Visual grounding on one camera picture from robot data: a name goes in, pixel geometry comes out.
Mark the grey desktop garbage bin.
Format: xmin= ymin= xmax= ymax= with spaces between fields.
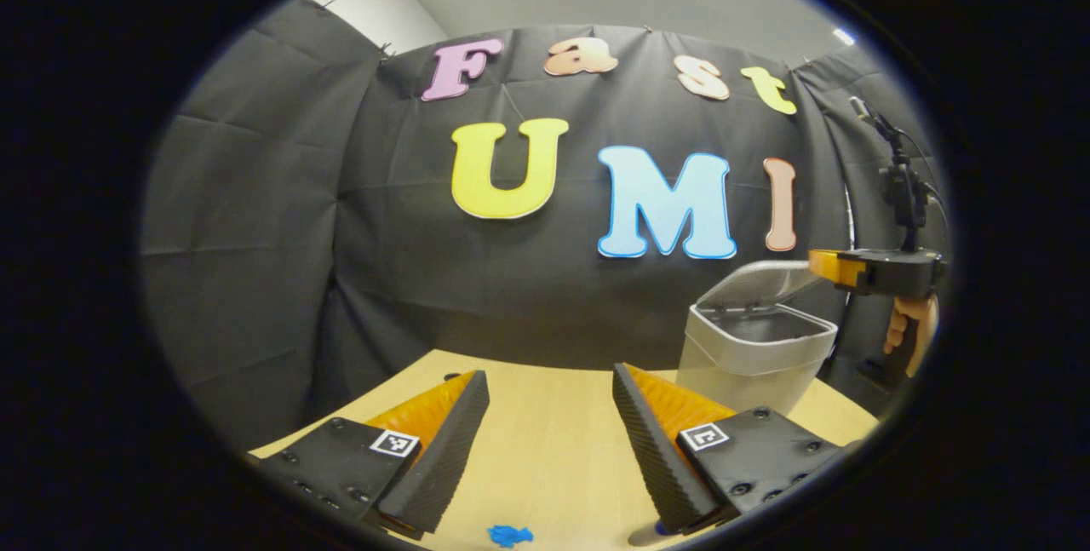
xmin=677 ymin=260 xmax=840 ymax=416

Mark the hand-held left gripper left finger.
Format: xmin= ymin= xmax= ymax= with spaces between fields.
xmin=255 ymin=370 xmax=491 ymax=539

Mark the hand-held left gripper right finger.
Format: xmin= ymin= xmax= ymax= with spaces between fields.
xmin=612 ymin=362 xmax=852 ymax=535

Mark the wooden desktop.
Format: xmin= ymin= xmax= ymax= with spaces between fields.
xmin=247 ymin=349 xmax=880 ymax=551

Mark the blue pop can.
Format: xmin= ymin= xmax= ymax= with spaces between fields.
xmin=628 ymin=521 xmax=682 ymax=548

